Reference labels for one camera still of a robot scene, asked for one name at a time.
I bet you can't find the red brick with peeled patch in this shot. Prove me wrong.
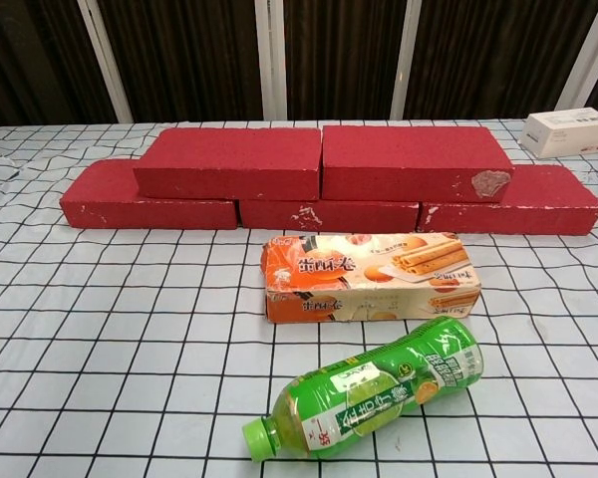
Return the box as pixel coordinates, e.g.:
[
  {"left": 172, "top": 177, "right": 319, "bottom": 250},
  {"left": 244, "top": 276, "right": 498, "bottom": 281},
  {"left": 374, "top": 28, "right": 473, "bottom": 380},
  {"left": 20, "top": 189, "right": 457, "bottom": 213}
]
[{"left": 319, "top": 123, "right": 515, "bottom": 203}]

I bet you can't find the red brick with chipped face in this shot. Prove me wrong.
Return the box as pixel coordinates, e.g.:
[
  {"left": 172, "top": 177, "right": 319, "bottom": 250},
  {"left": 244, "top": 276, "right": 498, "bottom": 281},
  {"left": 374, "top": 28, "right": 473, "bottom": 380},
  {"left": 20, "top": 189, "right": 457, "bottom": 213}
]
[{"left": 237, "top": 198, "right": 421, "bottom": 234}]

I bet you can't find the orange egg roll snack box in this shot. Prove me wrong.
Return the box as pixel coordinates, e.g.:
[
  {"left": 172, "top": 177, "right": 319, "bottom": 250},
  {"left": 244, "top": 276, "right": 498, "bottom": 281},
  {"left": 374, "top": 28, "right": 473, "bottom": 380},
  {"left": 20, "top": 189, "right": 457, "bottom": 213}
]
[{"left": 261, "top": 231, "right": 482, "bottom": 325}]

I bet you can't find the green tea plastic bottle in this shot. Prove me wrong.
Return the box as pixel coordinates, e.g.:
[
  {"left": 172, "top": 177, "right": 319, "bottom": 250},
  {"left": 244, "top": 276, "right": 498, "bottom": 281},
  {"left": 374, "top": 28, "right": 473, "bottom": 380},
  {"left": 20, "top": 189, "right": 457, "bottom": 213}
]
[{"left": 241, "top": 315, "right": 484, "bottom": 462}]

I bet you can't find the white black checkered tablecloth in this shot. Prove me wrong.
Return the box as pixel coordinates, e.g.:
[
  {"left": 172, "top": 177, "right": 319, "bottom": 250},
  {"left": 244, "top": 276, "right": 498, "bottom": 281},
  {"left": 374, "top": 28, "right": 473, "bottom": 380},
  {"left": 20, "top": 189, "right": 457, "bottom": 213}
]
[{"left": 0, "top": 118, "right": 598, "bottom": 478}]

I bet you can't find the small white cardboard box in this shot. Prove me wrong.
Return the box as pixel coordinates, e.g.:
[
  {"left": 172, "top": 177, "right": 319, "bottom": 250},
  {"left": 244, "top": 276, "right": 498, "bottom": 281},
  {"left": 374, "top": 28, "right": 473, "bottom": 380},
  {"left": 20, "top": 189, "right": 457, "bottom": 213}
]
[{"left": 519, "top": 106, "right": 598, "bottom": 159}]

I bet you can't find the white metal frame post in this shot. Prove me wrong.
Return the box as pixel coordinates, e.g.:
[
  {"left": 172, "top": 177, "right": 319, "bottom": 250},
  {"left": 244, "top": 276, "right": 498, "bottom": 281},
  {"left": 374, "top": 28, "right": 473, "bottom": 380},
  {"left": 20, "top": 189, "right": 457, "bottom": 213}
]
[
  {"left": 75, "top": 0, "right": 135, "bottom": 123},
  {"left": 567, "top": 0, "right": 598, "bottom": 112},
  {"left": 391, "top": 0, "right": 425, "bottom": 120},
  {"left": 253, "top": 0, "right": 288, "bottom": 121}
]

